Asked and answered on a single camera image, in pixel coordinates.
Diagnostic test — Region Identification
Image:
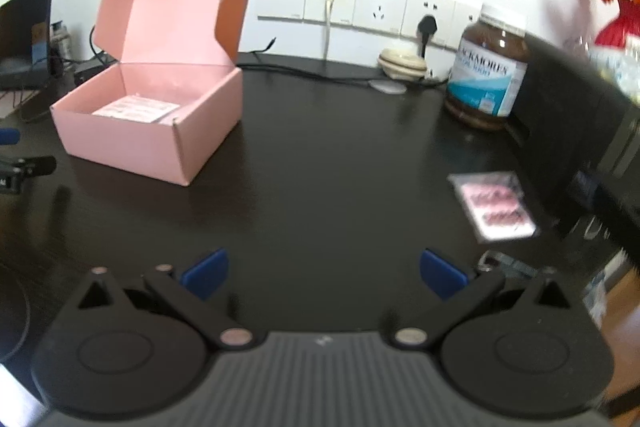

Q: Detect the pink nail sticker packet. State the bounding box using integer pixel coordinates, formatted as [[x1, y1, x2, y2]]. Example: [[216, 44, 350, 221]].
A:
[[447, 171, 538, 243]]

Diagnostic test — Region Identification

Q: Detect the laptop computer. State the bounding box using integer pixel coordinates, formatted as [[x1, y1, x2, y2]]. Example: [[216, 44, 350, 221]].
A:
[[0, 0, 52, 91]]

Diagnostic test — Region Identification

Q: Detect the pink cardboard box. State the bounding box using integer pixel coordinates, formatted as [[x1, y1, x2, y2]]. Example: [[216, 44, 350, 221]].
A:
[[51, 0, 248, 186]]

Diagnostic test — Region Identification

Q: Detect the brown supplement bottle white cap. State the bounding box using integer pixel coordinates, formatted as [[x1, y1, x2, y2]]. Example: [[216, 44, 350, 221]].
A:
[[444, 4, 529, 130]]

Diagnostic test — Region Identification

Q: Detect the black power plug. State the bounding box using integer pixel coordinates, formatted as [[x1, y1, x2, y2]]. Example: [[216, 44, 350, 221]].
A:
[[418, 15, 438, 58]]

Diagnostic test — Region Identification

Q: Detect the red vase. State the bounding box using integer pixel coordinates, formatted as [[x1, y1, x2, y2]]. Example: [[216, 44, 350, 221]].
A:
[[594, 0, 640, 50]]

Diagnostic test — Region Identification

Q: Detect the black cable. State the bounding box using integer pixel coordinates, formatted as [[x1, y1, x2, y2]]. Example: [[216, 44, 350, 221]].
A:
[[236, 36, 449, 88]]

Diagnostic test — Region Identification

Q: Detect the white wall socket panel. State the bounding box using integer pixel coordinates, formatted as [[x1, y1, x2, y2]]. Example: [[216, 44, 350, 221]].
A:
[[256, 0, 482, 49]]

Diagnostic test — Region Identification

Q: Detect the white cable plug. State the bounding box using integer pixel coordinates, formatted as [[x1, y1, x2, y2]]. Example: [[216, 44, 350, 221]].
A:
[[322, 0, 335, 61]]

